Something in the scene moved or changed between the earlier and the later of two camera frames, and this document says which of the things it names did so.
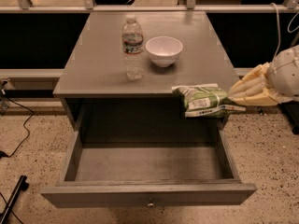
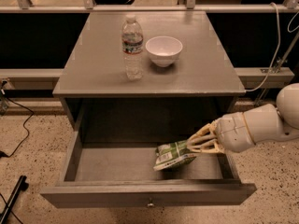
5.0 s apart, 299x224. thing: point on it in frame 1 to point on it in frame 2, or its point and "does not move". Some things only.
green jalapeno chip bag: x=206 y=101 to x=172 y=155
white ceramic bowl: x=163 y=50 does not move
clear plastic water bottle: x=132 y=46 does not move
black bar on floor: x=21 y=185 does not move
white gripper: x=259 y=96 to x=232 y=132
